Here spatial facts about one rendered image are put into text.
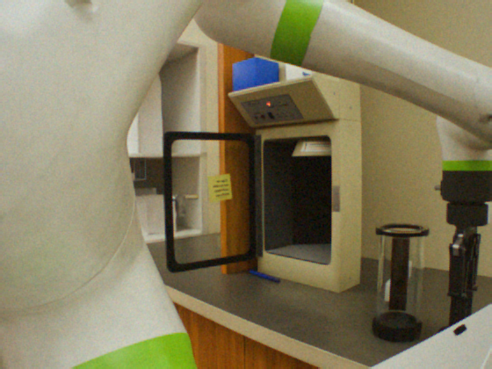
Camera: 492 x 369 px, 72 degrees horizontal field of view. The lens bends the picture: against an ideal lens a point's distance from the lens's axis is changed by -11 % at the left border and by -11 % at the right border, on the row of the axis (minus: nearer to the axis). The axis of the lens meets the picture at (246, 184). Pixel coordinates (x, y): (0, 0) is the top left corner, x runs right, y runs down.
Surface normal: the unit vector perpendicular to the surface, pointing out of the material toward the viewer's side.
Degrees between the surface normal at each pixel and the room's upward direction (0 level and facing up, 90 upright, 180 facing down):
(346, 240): 90
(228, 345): 90
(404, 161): 90
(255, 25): 125
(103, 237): 119
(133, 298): 51
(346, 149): 90
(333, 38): 114
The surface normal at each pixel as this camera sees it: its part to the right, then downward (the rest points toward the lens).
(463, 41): -0.73, 0.05
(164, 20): 0.97, 0.14
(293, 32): -0.20, 0.56
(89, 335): 0.23, -0.56
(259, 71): 0.68, 0.03
